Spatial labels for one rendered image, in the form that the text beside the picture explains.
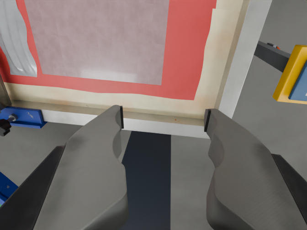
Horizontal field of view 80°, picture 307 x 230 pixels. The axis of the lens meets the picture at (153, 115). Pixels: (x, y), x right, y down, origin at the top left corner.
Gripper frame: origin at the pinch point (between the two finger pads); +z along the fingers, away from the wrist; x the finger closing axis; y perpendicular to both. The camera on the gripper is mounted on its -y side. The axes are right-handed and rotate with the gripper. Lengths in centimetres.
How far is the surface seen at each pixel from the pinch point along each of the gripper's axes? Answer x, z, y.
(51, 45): -25.0, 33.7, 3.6
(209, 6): 9.2, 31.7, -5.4
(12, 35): -33.2, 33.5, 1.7
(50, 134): -104, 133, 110
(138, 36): -4.7, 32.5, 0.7
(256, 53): 36, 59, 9
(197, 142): 41, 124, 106
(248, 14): 15.6, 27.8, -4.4
